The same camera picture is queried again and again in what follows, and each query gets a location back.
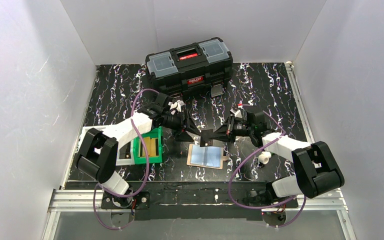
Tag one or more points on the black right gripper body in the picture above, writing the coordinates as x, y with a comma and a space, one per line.
229, 127

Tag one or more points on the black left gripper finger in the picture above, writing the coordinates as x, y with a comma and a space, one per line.
182, 136
188, 123

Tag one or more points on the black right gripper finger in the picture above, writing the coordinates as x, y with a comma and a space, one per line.
225, 129
223, 137

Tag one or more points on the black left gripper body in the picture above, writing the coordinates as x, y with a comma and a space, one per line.
184, 127

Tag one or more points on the black credit card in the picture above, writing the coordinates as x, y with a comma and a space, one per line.
205, 138

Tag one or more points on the yellow cards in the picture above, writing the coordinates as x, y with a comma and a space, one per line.
152, 146

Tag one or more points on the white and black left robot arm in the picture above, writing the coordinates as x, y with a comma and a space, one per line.
99, 148

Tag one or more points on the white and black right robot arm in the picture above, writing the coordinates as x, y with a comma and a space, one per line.
315, 169

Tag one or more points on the green plastic bin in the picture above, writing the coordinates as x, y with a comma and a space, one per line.
135, 147

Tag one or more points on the white plastic bin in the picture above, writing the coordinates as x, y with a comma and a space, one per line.
124, 152

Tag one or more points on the black plastic toolbox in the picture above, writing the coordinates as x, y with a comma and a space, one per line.
191, 69

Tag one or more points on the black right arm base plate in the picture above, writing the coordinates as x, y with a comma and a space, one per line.
266, 202

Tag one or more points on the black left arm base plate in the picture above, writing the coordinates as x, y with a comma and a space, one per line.
137, 202

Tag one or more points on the aluminium front rail frame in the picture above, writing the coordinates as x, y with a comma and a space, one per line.
206, 203

